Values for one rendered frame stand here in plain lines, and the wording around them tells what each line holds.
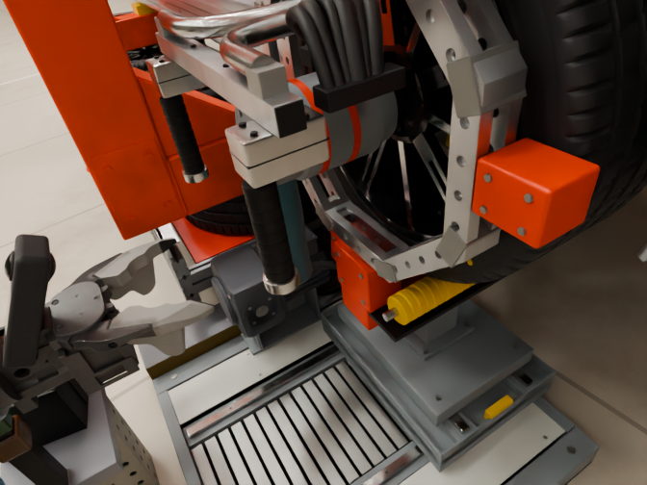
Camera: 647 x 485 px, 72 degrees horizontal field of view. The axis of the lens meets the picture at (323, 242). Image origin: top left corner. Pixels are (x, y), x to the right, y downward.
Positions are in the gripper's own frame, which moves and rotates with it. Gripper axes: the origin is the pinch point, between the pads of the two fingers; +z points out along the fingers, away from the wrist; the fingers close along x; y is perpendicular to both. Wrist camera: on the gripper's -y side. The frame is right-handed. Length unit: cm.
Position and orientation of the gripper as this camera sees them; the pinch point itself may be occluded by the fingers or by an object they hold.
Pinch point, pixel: (189, 266)
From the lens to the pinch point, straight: 48.8
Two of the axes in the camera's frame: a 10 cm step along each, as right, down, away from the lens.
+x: 5.1, 4.9, -7.1
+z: 8.5, -4.0, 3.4
